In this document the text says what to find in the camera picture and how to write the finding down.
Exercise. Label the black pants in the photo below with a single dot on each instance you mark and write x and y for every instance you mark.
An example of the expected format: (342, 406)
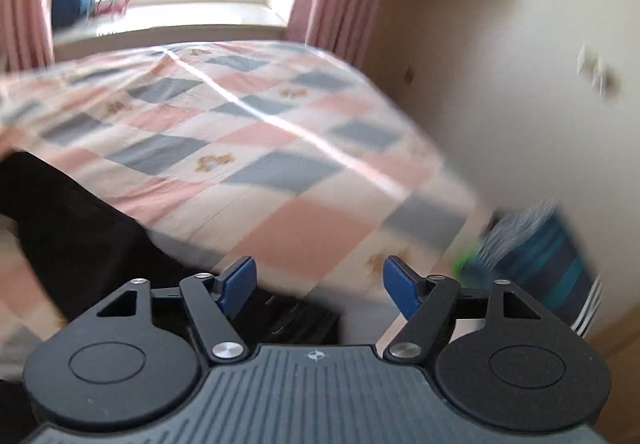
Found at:
(81, 249)

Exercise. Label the green folded garment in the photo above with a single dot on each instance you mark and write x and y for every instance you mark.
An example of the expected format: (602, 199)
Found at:
(462, 264)

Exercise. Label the striped blue folded garment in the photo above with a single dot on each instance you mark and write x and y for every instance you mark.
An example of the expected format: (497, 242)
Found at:
(535, 249)

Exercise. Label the checkered pink grey quilt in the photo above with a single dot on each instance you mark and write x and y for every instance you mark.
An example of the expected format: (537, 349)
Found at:
(255, 148)

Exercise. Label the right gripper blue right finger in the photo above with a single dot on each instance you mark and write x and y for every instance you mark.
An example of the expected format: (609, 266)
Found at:
(403, 285)

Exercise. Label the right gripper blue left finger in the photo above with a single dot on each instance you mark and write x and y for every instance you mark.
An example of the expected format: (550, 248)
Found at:
(235, 285)

